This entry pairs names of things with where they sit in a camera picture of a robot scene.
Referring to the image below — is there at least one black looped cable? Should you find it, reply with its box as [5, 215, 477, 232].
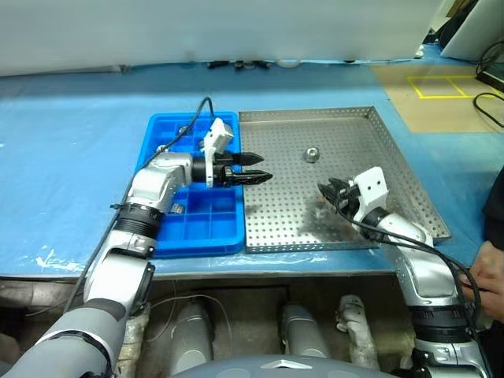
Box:
[472, 39, 504, 129]

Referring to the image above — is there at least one grey rounded cylinder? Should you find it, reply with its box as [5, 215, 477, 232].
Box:
[280, 301, 330, 359]
[169, 301, 216, 375]

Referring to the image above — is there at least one person's bare hand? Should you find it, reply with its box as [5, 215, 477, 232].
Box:
[460, 240, 504, 316]

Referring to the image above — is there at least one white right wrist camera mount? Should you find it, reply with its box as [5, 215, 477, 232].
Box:
[348, 166, 391, 225]

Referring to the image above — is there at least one white wrapped padding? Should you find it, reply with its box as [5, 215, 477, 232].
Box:
[336, 295, 381, 371]
[117, 302, 153, 378]

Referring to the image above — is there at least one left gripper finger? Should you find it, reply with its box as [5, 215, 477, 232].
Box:
[229, 169, 274, 187]
[231, 153, 265, 165]

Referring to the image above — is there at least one brown cardboard sheet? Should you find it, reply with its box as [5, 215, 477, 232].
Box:
[372, 65, 504, 135]

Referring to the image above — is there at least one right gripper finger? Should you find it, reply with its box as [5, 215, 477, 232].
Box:
[328, 177, 354, 192]
[317, 182, 343, 205]

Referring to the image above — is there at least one grey robot torso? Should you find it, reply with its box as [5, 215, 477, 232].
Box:
[169, 354, 383, 378]

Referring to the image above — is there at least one dark bag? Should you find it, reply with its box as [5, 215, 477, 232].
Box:
[427, 15, 465, 48]

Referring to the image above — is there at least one thin white wire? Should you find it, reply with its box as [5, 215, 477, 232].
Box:
[147, 293, 233, 343]

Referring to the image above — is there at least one white board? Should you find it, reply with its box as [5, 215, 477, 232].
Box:
[439, 0, 504, 64]

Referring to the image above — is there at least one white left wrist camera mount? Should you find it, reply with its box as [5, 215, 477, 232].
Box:
[199, 117, 234, 189]

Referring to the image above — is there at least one perforated metal tray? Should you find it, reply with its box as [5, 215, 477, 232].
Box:
[238, 105, 453, 254]

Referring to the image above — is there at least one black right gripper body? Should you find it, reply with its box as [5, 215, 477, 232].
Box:
[338, 185, 361, 217]

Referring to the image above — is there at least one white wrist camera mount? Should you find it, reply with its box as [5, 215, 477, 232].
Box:
[348, 166, 391, 225]
[199, 117, 234, 189]

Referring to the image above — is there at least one blue compartment tray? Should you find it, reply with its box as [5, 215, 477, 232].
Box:
[146, 112, 246, 259]

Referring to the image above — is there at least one person's dark clothing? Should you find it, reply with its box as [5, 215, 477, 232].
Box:
[482, 169, 504, 253]

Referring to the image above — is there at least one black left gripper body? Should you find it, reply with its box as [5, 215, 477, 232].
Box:
[213, 152, 233, 187]

